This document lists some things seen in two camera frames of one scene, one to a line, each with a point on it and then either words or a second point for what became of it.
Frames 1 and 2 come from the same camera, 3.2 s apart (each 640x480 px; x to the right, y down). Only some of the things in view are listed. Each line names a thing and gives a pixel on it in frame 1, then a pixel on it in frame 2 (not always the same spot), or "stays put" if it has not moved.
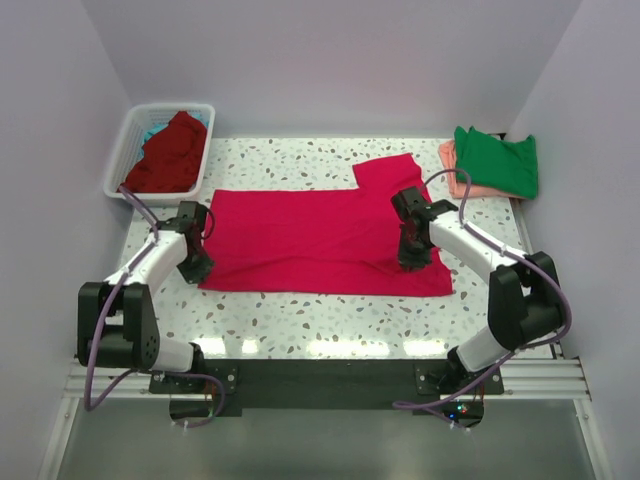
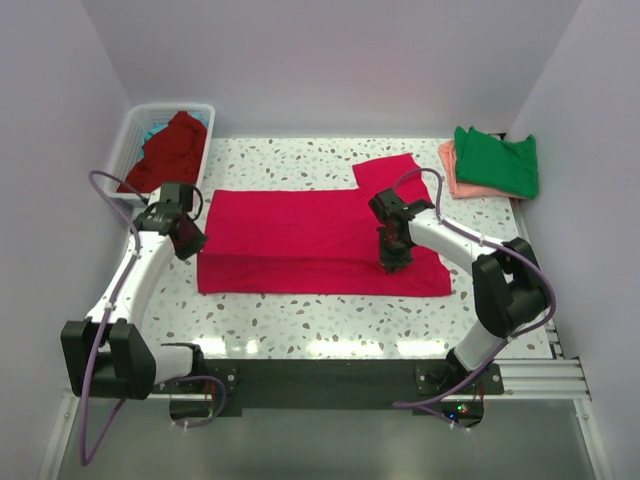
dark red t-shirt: [172, 161] stays put
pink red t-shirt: [322, 241] stays put
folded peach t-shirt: [447, 151] stays put
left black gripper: [199, 273] to [198, 241]
